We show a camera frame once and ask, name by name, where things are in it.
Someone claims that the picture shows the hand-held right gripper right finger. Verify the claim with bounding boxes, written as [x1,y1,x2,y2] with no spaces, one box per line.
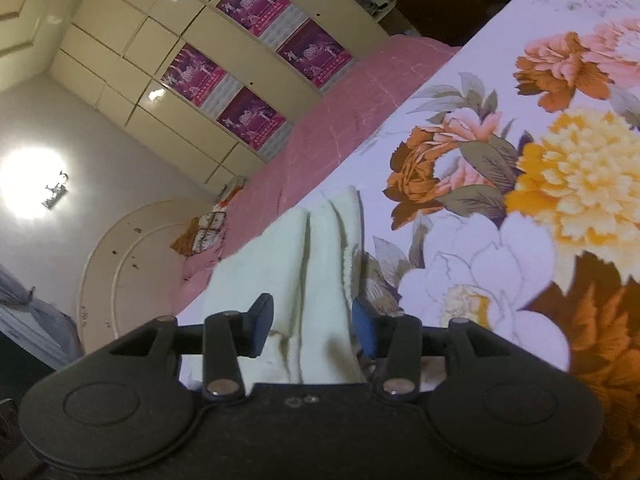
[352,299,502,405]

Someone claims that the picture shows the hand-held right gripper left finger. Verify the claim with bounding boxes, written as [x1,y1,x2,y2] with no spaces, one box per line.
[107,293,275,405]

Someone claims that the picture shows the pale green small cloth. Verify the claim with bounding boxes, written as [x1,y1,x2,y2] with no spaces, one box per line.
[209,185,367,387]

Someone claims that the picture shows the orange patterned pillow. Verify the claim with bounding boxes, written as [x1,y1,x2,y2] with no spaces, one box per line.
[170,209,232,262]

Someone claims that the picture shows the cream rounded headboard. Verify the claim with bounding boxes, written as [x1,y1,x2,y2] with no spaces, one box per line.
[76,198,222,357]

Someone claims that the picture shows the floral printed bed sheet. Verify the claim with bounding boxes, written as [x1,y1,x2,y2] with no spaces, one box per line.
[176,0,640,480]

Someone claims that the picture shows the pink quilted bedspread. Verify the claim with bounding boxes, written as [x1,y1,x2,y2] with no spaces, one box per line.
[172,35,462,317]

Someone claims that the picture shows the grey curtain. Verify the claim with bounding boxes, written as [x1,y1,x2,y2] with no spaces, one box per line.
[0,264,84,370]

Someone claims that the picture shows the cream wardrobe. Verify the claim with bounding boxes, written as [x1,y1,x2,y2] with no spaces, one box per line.
[0,0,397,197]

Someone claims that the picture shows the purple wall poster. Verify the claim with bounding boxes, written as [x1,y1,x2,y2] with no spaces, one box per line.
[216,86,290,151]
[216,0,292,38]
[276,21,352,87]
[161,43,227,108]

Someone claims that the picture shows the bright wall lamp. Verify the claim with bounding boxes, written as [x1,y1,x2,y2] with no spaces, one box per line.
[0,144,77,222]

